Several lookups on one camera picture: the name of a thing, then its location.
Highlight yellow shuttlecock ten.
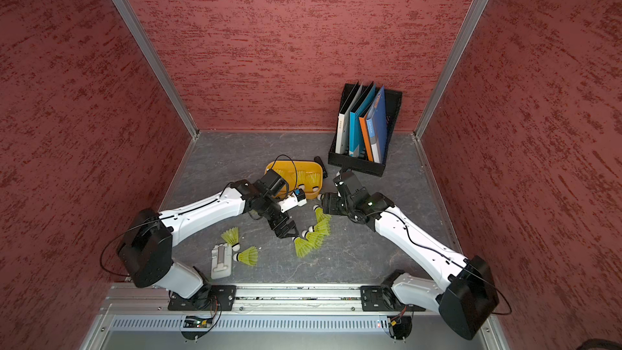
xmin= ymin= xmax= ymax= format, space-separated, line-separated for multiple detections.
xmin=233 ymin=246 xmax=259 ymax=267

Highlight teal book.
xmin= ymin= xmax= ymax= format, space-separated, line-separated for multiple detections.
xmin=348 ymin=83 xmax=376 ymax=158

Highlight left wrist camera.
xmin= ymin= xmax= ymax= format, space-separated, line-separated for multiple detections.
xmin=255 ymin=169 xmax=307 ymax=213

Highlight right aluminium corner post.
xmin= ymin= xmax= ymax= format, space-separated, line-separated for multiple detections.
xmin=414 ymin=0 xmax=489 ymax=141

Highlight white book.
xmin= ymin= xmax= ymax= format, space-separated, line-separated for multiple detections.
xmin=335 ymin=82 xmax=362 ymax=154

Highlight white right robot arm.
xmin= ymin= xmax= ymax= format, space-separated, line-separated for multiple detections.
xmin=320 ymin=182 xmax=504 ymax=340

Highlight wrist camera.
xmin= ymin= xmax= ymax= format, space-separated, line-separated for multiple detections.
xmin=333 ymin=170 xmax=370 ymax=205
xmin=255 ymin=169 xmax=307 ymax=213

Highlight yellow shuttlecock five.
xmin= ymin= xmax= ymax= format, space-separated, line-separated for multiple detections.
xmin=314 ymin=205 xmax=331 ymax=224

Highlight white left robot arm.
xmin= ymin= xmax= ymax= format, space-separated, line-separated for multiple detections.
xmin=106 ymin=177 xmax=306 ymax=310

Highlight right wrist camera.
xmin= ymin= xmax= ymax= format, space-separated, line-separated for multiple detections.
xmin=333 ymin=170 xmax=370 ymax=205

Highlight yellow shuttlecock seven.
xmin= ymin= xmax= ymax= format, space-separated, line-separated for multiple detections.
xmin=302 ymin=220 xmax=330 ymax=238

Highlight left aluminium corner post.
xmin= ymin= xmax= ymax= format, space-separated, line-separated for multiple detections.
xmin=112 ymin=0 xmax=200 ymax=140

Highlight blue folder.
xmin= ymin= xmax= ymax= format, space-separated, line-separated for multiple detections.
xmin=365 ymin=87 xmax=387 ymax=164

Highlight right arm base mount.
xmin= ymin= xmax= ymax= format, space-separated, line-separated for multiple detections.
xmin=360 ymin=285 xmax=426 ymax=314

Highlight black file holder rack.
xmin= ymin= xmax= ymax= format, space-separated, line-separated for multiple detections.
xmin=328 ymin=84 xmax=403 ymax=177

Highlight yellow plastic storage box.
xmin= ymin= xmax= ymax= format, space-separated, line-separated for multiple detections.
xmin=266 ymin=160 xmax=324 ymax=200

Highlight aluminium corner post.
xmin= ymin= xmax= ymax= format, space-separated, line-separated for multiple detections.
xmin=414 ymin=0 xmax=489 ymax=141
xmin=112 ymin=0 xmax=200 ymax=140

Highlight yellow shuttlecock eight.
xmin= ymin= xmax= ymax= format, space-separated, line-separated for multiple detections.
xmin=293 ymin=232 xmax=325 ymax=258

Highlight yellow shuttlecock one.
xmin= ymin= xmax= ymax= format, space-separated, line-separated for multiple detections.
xmin=306 ymin=173 xmax=323 ymax=192

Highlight orange spine book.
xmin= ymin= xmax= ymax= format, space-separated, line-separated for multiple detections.
xmin=359 ymin=116 xmax=374 ymax=162

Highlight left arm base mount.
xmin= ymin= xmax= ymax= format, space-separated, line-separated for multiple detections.
xmin=168 ymin=285 xmax=237 ymax=312

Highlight grey white stapler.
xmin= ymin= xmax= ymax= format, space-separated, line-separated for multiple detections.
xmin=211 ymin=243 xmax=233 ymax=280

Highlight yellow shuttlecock nine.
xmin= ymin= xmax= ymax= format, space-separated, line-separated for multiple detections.
xmin=221 ymin=227 xmax=241 ymax=252

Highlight yellow shuttlecock two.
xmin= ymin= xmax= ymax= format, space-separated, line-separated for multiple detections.
xmin=295 ymin=170 xmax=310 ymax=191

